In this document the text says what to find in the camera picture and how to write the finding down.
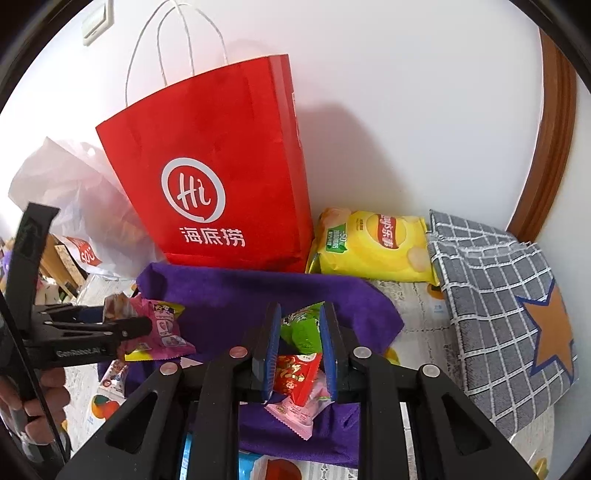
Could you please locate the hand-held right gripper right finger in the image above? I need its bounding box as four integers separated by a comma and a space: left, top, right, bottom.
320, 301, 539, 480

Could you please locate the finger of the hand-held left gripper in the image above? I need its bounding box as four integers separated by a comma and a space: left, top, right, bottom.
34, 304, 109, 324
41, 318, 153, 344

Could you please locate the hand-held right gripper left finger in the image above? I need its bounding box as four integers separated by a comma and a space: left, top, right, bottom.
55, 302, 282, 480

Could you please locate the small red snack packet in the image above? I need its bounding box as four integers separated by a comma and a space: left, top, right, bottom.
274, 353, 323, 406

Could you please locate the magenta snack packet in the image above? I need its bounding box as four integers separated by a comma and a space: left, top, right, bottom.
102, 293, 197, 361

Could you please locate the small pink snack packet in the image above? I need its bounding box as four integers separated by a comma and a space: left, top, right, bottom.
264, 388, 331, 439

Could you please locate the person's left hand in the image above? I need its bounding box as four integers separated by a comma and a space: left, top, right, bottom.
0, 367, 71, 432

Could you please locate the green triangular snack packet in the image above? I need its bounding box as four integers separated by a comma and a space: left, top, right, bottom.
280, 302, 326, 355

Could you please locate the long pink snack packet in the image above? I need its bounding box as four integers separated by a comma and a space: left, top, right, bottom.
98, 359, 130, 398

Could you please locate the purple towel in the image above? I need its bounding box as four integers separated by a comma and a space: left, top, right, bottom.
97, 263, 404, 464

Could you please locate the yellow chip bag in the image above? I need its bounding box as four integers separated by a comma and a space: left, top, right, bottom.
305, 207, 439, 284

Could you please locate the blue tissue pack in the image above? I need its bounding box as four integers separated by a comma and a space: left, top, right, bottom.
178, 431, 264, 480

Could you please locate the white plastic shopping bag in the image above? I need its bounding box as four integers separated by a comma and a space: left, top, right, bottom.
8, 136, 164, 280

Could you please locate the grey checked cloth pouch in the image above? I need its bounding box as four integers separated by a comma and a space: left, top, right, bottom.
426, 210, 580, 439

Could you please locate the red paper bag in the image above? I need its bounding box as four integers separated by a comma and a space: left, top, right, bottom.
95, 0, 315, 273

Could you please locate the white wall switch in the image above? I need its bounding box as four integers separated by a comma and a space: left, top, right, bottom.
82, 0, 114, 46

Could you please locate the wooden door frame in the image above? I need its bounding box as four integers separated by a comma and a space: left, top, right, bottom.
505, 28, 578, 243

